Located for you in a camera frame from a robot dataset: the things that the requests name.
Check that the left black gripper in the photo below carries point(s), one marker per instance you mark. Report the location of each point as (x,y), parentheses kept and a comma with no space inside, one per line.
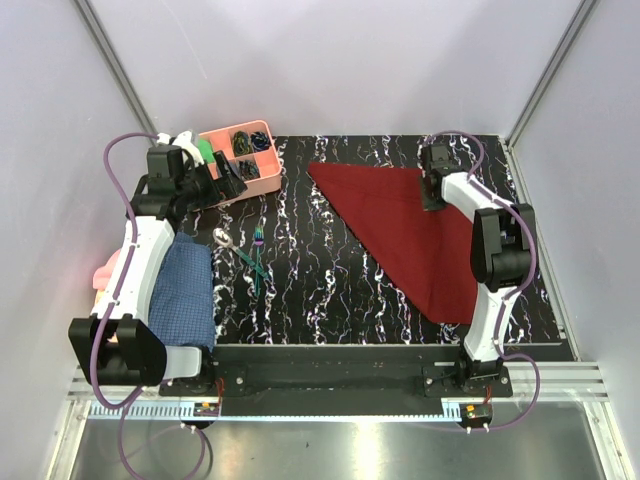
(228,184)

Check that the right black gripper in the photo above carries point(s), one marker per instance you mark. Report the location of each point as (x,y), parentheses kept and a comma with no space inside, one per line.
(427,204)

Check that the iridescent handled spoon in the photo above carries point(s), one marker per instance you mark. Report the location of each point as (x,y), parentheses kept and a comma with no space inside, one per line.
(224,239)

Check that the iridescent rainbow fork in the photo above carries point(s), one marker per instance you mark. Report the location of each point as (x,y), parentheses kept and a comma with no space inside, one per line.
(258,244)

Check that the dark red cloth napkin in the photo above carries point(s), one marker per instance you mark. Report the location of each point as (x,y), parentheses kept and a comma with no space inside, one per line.
(425,254)

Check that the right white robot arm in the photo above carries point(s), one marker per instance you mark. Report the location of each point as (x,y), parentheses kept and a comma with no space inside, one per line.
(503,260)

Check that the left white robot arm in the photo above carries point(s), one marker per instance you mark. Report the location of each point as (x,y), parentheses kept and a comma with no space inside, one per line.
(114,345)

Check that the dark striped rolled sock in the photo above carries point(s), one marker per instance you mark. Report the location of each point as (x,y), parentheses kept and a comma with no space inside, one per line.
(249,170)

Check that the pink divided organizer tray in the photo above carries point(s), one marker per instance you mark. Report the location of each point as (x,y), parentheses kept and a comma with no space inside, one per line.
(268,161)

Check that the yellow patterned dark sock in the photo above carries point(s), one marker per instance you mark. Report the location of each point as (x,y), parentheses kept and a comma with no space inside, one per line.
(241,144)

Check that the green rolled sock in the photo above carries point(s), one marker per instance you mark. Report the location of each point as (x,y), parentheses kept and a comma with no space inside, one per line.
(206,151)

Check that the blue patterned dark sock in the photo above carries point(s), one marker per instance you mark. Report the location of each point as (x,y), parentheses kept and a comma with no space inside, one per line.
(260,141)

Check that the blue checkered cloth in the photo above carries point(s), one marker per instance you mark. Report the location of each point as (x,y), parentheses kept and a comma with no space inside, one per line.
(182,306)

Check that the pink cloth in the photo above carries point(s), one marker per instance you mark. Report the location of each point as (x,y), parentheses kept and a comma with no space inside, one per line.
(102,275)

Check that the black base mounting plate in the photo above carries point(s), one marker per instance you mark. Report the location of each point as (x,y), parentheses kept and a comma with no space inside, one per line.
(428,370)

